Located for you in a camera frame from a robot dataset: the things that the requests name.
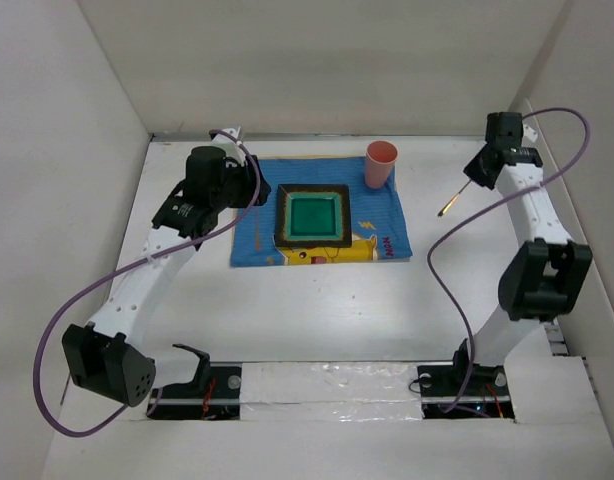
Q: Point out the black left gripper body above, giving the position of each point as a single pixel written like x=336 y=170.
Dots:
x=240 y=186

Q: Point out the gold spoon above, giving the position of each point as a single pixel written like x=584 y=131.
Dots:
x=443 y=211

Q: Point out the square green black plate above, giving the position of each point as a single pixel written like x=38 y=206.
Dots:
x=313 y=215

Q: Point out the pink plastic cup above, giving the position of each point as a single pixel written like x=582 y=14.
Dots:
x=380 y=159

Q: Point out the blue pikachu cloth napkin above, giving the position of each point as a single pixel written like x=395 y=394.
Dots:
x=378 y=225

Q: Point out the gold fork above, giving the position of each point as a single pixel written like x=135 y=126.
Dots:
x=256 y=232

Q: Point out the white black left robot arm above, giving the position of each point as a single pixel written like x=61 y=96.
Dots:
x=104 y=355

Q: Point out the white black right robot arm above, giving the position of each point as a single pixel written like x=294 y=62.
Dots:
x=546 y=275

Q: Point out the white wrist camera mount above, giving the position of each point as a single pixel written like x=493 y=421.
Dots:
x=226 y=138
x=529 y=134

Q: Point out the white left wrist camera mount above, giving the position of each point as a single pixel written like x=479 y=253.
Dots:
x=226 y=138

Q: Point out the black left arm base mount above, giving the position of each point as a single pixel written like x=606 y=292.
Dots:
x=211 y=394

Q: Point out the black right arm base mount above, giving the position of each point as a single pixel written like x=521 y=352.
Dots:
x=451 y=391

